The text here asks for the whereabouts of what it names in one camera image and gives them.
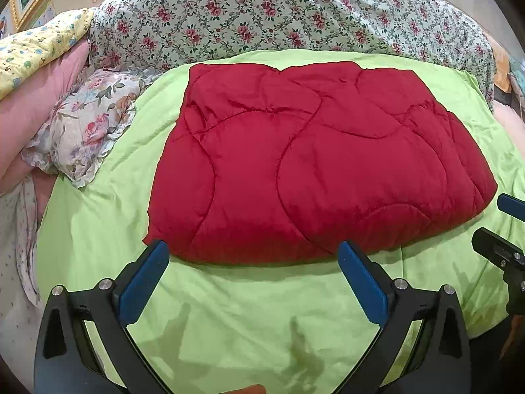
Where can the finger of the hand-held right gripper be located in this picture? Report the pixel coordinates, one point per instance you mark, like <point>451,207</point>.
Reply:
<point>510,205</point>
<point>494,246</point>

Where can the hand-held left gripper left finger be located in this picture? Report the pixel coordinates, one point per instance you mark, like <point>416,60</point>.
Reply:
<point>143,279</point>

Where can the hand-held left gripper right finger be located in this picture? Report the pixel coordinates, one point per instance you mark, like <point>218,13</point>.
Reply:
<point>363,283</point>

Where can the red quilted jacket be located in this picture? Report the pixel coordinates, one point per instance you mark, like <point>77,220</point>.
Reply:
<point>311,160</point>

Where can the pale pink mattress cover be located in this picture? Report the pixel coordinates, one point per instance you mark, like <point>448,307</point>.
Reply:
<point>510,127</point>

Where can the light green blanket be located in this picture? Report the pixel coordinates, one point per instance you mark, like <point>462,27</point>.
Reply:
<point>229,320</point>

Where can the white dotted cloth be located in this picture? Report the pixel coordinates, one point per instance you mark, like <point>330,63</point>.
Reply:
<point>18,262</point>

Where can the ruffled floral pillow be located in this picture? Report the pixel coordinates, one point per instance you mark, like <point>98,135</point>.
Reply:
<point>86,127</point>

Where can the pink pillow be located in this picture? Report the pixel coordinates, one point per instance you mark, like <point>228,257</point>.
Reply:
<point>37,106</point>

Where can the yellow floral pillow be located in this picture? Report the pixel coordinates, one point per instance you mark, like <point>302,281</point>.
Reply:
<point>39,45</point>

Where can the rose print bedsheet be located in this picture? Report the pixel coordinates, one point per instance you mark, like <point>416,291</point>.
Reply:
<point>246,12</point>

